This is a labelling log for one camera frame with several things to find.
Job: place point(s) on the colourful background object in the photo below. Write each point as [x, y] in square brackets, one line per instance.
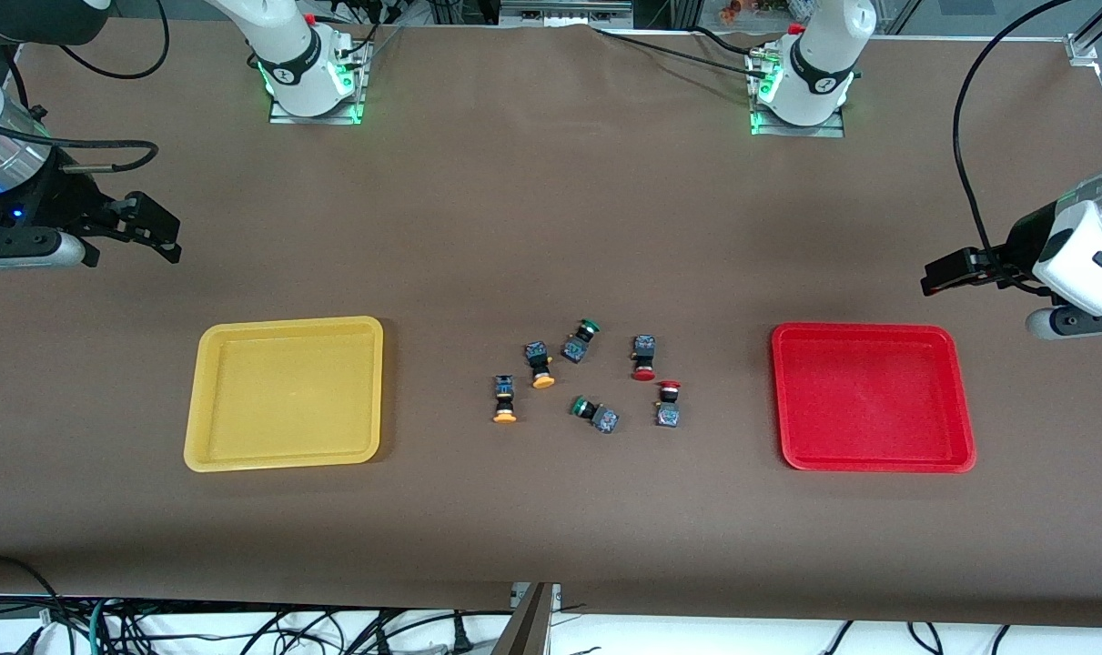
[751, 9]

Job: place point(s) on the aluminium frame rail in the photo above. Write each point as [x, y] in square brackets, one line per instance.
[564, 14]

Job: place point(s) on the black floor plug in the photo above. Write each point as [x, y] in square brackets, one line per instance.
[462, 637]

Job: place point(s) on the aluminium corner bracket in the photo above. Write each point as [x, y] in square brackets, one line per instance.
[1083, 50]

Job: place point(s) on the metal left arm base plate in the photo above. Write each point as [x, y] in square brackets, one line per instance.
[801, 130]

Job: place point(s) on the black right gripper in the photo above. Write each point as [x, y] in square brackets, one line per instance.
[62, 197]

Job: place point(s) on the yellow plastic tray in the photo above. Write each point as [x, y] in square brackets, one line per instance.
[287, 400]

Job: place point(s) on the brown table cover sheet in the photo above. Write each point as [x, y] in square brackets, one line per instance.
[514, 227]

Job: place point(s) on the yellow push button switch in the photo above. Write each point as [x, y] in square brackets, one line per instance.
[539, 364]
[504, 400]

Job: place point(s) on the green push button switch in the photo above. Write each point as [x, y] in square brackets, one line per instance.
[596, 416]
[578, 344]

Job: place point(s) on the red push button switch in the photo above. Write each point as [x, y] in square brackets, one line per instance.
[668, 406]
[643, 355]

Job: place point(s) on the red plastic tray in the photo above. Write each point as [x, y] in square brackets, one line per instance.
[869, 400]

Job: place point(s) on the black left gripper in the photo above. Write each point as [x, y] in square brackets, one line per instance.
[1021, 247]

